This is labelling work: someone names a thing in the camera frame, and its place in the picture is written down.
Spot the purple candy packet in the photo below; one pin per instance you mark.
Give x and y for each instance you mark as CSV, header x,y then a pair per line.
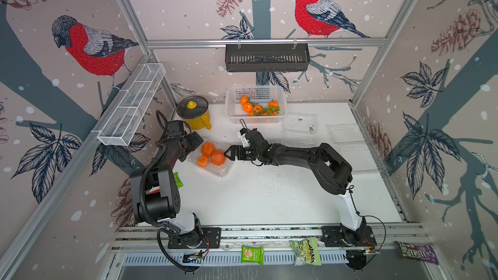
x,y
418,252

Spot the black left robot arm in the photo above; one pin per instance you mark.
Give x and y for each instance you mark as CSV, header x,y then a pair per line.
x,y
155,194

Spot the yellow pot with lid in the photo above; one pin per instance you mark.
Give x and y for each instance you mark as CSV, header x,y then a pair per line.
x,y
194,110

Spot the black hanging wire shelf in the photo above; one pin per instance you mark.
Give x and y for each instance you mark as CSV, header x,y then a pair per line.
x,y
267,58

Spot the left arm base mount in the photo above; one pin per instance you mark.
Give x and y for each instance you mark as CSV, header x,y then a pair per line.
x,y
200,238

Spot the white wire wall shelf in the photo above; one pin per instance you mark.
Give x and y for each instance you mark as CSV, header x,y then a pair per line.
x,y
126,118

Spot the clear clamshell oranges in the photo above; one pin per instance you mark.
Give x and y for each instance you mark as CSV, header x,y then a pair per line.
x,y
209,157

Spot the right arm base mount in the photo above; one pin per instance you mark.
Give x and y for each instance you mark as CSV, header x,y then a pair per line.
x,y
340,236

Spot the green snack packet small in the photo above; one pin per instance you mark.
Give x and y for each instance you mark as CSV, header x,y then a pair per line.
x,y
252,255

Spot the clear clamshell four oranges branch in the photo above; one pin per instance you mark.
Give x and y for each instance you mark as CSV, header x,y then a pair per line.
x,y
350,143

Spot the green snack packet large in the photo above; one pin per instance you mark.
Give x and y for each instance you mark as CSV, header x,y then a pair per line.
x,y
306,252

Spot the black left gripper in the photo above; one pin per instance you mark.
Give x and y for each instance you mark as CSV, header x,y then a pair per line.
x,y
196,140

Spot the green snack packet on table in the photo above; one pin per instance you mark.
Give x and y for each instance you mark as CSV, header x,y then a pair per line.
x,y
178,181

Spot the orange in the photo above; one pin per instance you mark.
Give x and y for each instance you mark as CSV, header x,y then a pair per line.
x,y
273,104

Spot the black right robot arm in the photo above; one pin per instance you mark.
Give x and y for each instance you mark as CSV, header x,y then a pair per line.
x,y
331,170

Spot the orange small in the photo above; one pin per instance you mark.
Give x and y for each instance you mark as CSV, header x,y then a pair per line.
x,y
203,161

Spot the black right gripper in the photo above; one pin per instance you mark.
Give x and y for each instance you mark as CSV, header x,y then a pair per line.
x,y
240,152

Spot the orange medium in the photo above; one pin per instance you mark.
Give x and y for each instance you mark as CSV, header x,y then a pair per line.
x,y
208,148

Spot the orange large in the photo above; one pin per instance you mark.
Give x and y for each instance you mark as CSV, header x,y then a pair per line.
x,y
218,158

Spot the clear clamshell three oranges branch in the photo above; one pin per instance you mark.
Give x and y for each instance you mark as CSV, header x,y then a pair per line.
x,y
300,130

